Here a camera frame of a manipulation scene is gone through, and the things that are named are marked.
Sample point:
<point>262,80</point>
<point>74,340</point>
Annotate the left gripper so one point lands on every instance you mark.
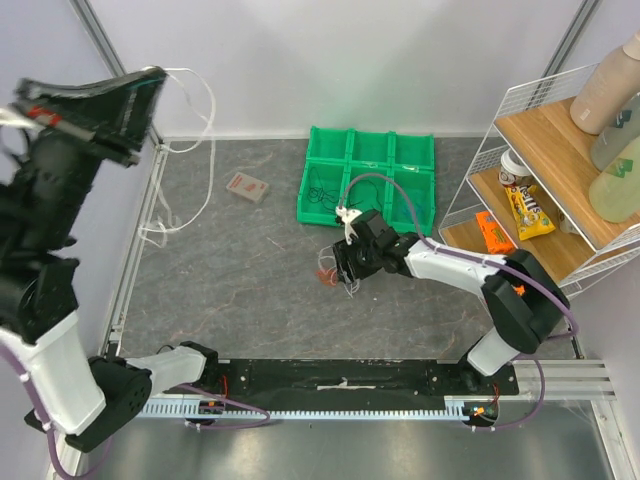
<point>114,114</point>

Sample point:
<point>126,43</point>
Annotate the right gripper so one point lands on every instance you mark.
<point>344,262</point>

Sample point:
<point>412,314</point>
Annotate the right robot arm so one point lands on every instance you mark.
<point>523,301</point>

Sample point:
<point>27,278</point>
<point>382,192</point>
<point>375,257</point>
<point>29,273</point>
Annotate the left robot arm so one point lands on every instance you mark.
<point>87,399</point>

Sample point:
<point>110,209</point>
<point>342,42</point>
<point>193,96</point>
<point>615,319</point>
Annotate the green compartment bin tray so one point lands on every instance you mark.
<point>389,172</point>

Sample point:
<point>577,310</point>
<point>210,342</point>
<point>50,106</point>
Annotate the playing card box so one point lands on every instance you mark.
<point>248,187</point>

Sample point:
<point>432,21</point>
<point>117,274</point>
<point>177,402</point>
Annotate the orange snack box upper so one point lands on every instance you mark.
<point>496,240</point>

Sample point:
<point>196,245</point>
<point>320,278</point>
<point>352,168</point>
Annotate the yellow candy bag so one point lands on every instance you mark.
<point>531,220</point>

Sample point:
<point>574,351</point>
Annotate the paper coffee cup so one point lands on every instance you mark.
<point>512,171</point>

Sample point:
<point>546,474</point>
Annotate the light green pump bottle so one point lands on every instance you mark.
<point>614,194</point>

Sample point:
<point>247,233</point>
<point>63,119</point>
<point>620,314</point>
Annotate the grey-green pump bottle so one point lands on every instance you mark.
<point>623,129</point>

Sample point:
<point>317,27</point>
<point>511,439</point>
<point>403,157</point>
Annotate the beige pump bottle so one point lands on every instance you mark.
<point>614,81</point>

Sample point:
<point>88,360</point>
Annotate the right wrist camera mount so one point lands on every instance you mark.
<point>347,217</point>

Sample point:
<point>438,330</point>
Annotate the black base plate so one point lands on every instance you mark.
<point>423,376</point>

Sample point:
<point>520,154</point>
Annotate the slotted cable duct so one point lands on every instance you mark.
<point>196,409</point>

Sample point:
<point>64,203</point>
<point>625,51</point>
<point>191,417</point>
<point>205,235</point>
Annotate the white wire shelf rack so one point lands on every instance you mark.
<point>533,121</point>

